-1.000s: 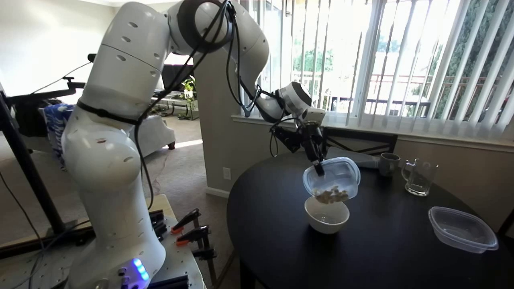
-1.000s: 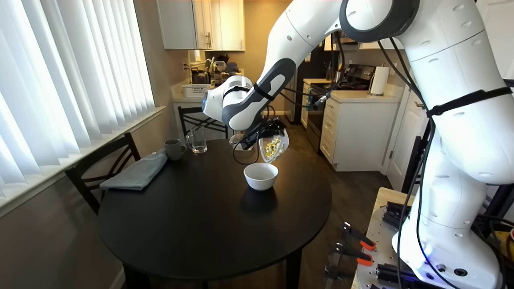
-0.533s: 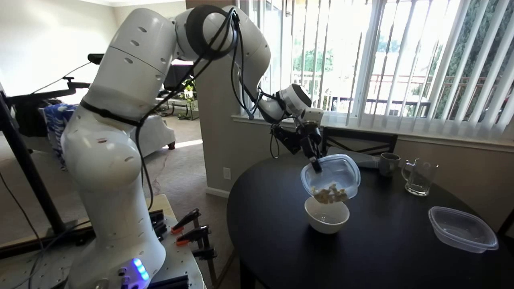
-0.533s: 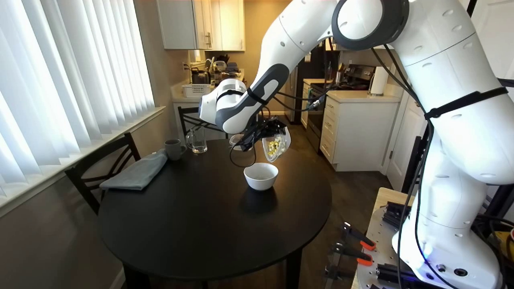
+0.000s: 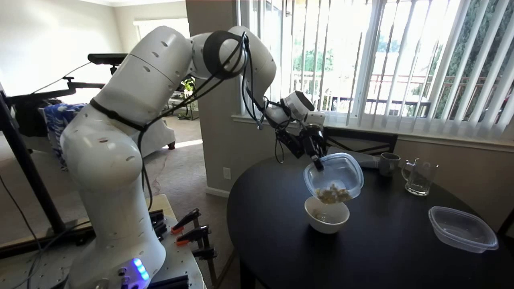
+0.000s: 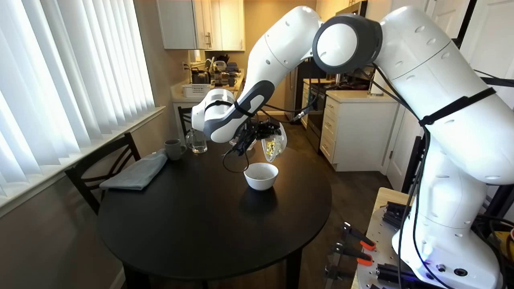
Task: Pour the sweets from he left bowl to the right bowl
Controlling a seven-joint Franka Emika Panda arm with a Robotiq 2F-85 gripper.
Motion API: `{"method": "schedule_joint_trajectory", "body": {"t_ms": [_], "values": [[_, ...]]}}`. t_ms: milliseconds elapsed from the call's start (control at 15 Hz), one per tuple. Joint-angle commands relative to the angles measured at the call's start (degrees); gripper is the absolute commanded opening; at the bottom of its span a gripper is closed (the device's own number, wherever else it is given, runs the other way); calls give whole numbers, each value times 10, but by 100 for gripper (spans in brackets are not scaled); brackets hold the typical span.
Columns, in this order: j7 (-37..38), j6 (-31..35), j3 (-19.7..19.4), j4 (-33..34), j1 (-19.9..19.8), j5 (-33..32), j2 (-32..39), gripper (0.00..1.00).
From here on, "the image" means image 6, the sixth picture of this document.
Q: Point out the black mounting block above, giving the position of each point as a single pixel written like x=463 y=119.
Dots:
x=397 y=214

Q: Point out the black wooden chair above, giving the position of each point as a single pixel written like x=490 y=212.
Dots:
x=101 y=161
x=185 y=121

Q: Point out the kitchen counter with sink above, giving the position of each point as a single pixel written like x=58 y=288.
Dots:
x=193 y=90

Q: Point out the colourful sweets pile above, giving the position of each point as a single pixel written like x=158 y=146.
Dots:
x=273 y=151

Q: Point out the white upper kitchen cabinets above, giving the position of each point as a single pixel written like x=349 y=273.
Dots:
x=203 y=24

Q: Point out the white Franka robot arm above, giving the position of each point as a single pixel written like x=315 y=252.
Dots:
x=428 y=69

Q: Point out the white drawer cabinet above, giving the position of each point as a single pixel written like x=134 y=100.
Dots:
x=355 y=130

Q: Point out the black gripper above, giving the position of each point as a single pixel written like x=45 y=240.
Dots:
x=251 y=135

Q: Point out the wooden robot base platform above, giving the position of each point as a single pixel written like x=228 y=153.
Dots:
x=375 y=225

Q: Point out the dark grey mug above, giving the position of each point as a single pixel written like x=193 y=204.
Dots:
x=174 y=150

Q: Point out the white ceramic bowl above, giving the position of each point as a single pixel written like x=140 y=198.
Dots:
x=260 y=175

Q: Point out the grey folded cloth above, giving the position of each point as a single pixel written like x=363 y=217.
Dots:
x=137 y=172

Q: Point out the small clear plastic sweets container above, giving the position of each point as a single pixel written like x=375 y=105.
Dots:
x=275 y=146

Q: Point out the white vertical window blinds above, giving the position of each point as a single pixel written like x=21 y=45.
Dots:
x=65 y=81

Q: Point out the clear glass mug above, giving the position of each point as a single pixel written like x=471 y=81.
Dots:
x=198 y=142

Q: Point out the black orange-tipped spring clamp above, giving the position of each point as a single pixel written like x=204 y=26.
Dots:
x=354 y=254
x=357 y=236

